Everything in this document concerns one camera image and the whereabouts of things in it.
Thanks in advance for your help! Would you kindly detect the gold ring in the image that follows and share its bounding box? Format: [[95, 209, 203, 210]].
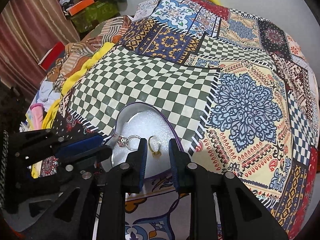
[[147, 135, 162, 157]]

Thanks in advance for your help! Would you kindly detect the purple heart-shaped jewelry box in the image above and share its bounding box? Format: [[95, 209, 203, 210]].
[[100, 102, 181, 179]]

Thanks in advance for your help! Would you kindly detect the silver gem ring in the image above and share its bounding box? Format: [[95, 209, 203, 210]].
[[117, 134, 142, 151]]

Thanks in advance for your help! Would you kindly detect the yellow cloth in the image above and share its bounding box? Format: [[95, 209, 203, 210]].
[[31, 42, 116, 178]]

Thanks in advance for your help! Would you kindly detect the red white box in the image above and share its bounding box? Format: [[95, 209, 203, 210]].
[[38, 42, 65, 73]]

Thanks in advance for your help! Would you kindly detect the red striped curtain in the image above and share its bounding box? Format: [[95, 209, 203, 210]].
[[1, 0, 80, 99]]

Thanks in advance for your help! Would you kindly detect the colourful patchwork bedspread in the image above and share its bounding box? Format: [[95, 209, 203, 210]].
[[50, 0, 319, 239]]

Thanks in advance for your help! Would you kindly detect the green patterned covered stand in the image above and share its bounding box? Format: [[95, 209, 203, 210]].
[[70, 0, 119, 33]]

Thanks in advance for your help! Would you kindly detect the pink cloth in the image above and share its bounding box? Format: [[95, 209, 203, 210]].
[[30, 103, 43, 130]]

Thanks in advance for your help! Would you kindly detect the orange box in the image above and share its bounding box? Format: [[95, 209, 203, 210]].
[[67, 0, 94, 16]]

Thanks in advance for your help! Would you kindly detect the striped brown blanket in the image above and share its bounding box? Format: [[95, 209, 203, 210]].
[[44, 15, 131, 85]]

